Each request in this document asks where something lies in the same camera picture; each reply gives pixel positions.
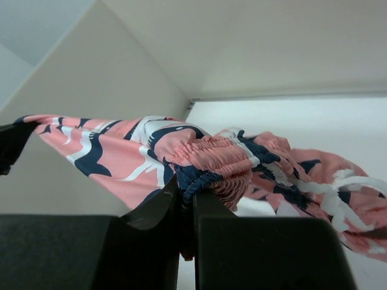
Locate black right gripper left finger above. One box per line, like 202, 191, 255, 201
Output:
1, 179, 179, 289

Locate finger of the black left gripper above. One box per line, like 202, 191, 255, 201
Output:
0, 122, 38, 176

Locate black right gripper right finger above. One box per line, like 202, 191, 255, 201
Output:
193, 193, 356, 290

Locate pink shark print shorts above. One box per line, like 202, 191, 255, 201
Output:
16, 115, 386, 261

